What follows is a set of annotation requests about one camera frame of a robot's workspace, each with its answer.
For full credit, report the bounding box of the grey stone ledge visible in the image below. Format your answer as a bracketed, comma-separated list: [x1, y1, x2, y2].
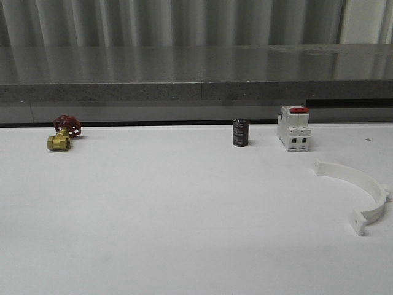
[1, 44, 392, 125]

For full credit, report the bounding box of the white half pipe clamp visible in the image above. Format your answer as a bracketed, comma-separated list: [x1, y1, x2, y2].
[314, 159, 390, 235]

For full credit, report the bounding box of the brass valve red handwheel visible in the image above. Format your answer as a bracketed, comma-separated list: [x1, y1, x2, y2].
[47, 114, 81, 151]

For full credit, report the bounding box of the black cylindrical capacitor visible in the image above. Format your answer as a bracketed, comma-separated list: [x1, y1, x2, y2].
[232, 119, 249, 147]

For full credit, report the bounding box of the white circuit breaker red switch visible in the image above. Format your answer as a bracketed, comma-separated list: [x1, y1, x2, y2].
[277, 106, 311, 152]

